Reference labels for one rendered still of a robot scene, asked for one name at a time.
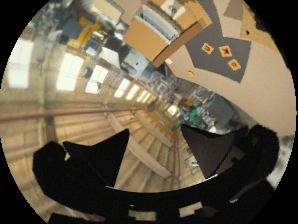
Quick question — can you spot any tan letter tile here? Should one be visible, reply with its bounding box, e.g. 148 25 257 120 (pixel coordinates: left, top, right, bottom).
201 43 214 53

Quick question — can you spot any orange letter tile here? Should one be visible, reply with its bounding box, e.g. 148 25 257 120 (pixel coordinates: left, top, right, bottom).
218 45 231 57
227 59 241 71

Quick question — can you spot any white paper label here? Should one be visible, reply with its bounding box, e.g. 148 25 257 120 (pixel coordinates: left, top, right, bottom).
160 0 186 20

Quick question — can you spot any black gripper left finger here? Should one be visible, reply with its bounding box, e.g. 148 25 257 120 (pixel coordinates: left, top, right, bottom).
63 128 130 188

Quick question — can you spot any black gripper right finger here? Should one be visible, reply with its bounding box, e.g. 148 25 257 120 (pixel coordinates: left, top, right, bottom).
181 124 249 179

